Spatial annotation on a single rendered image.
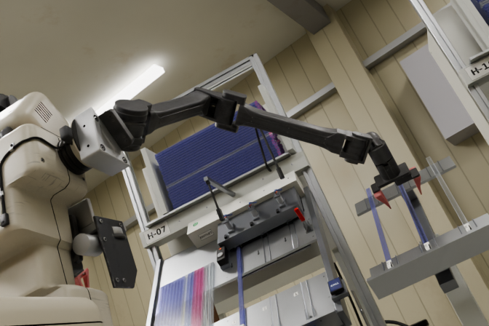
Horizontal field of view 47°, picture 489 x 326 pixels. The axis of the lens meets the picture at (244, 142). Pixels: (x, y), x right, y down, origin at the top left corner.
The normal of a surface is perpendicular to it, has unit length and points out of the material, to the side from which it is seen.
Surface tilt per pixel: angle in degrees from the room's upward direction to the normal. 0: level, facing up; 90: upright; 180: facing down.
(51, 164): 90
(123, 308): 90
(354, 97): 90
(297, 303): 46
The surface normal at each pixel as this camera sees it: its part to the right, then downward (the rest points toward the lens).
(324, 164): -0.54, -0.16
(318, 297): -0.49, -0.79
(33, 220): 0.85, -0.48
